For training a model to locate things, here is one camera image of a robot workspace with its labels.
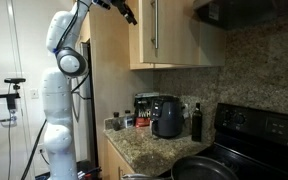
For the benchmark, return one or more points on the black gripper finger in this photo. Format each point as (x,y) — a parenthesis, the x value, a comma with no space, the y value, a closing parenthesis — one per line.
(132,16)
(126,14)

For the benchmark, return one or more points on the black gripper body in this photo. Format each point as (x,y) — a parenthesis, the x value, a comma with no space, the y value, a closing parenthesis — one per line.
(119,5)

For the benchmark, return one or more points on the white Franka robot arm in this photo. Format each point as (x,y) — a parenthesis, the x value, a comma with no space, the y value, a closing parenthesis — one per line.
(57,100)

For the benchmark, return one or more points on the wooden upper cabinet carcass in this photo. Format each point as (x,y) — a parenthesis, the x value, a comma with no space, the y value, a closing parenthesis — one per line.
(210,46)

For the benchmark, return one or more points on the wooden lower cabinet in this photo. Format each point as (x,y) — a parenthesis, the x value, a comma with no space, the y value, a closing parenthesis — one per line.
(112,160)

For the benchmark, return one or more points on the silver door lever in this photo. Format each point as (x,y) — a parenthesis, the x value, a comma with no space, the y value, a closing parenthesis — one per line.
(9,120)

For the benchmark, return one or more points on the small jar white label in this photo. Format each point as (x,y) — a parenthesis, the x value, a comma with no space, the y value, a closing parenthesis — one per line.
(129,120)

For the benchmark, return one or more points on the black air fryer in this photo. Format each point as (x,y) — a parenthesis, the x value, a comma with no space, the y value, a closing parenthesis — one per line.
(167,116)

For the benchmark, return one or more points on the dark spice jar black cap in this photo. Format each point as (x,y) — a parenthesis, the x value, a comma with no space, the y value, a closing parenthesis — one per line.
(116,123)

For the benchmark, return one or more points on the white backsplash outlet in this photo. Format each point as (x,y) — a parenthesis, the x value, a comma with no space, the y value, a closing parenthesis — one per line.
(186,110)

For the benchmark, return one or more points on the black range hood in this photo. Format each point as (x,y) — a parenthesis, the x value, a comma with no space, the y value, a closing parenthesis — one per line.
(244,13)

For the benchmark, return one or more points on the stainless steel refrigerator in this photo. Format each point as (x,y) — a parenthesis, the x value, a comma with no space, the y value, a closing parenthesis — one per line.
(91,133)

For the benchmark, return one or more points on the dark olive oil bottle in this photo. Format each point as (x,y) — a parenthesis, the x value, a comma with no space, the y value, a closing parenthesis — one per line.
(197,123)

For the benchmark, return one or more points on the black stove knob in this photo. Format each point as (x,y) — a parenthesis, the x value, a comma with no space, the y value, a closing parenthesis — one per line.
(225,115)
(239,119)

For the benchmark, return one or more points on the black frying pan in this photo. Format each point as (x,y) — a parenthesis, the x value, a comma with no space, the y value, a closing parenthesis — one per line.
(200,170)

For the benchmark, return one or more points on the black electric stove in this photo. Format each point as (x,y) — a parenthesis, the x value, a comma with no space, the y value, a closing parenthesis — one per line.
(257,140)

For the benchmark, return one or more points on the white wall switch plate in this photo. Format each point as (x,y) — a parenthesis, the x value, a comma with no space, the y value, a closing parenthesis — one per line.
(34,93)

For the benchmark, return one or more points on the black camera on stand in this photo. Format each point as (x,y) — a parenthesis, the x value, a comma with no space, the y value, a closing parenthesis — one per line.
(14,80)

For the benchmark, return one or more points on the black camera stand boom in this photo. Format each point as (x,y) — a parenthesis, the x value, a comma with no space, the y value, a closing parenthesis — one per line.
(4,96)

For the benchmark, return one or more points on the white wall power outlet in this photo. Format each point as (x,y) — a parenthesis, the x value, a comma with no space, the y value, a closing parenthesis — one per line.
(40,148)

